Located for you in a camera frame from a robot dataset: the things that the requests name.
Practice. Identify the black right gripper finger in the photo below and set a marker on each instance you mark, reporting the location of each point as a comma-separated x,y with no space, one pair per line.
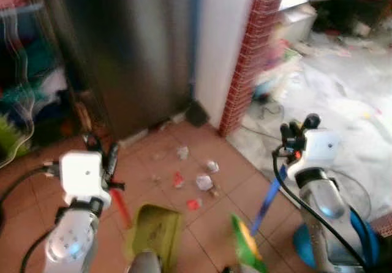
312,122
290,130

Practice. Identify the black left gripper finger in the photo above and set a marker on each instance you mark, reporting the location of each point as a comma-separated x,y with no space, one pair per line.
93,142
112,160

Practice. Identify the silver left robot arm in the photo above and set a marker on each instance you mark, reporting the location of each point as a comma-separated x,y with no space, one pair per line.
70,239

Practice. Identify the light blue toy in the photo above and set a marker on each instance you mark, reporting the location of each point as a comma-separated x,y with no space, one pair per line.
264,90

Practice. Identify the tall red wrapper scrap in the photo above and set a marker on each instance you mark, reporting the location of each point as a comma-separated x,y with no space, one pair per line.
178,180

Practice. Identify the small grey paper scrap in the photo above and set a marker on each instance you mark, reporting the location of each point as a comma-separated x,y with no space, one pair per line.
183,152

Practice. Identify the flat red wrapper scrap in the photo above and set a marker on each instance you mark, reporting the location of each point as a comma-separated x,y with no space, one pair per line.
193,204

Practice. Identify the crumpled clear plastic wrapper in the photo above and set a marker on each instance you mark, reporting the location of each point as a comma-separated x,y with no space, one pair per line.
212,166

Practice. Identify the silver left robot leg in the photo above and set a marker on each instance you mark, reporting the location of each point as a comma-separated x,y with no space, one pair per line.
144,264

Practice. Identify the silver robot leg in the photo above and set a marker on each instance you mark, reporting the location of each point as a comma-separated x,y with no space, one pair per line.
236,270
144,264

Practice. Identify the crumpled white paper ball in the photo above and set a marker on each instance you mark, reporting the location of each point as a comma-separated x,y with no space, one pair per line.
203,181

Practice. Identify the black wedge block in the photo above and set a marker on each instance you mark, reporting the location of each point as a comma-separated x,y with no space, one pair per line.
197,114

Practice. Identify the stainless steel fridge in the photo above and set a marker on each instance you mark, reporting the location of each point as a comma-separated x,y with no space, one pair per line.
135,52

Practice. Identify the white low cabinet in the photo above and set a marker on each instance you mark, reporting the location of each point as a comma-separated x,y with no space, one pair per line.
300,23

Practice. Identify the blue plastic bucket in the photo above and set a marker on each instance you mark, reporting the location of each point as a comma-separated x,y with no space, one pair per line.
370,236

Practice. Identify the silver right robot leg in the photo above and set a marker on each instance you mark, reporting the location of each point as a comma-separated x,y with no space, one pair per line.
236,270

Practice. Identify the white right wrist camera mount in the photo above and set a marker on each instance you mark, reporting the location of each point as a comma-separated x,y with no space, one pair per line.
318,150

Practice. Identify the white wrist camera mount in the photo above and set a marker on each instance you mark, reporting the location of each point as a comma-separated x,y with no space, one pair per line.
82,175
318,150

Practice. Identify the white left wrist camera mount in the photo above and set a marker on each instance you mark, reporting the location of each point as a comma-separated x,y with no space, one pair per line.
82,175

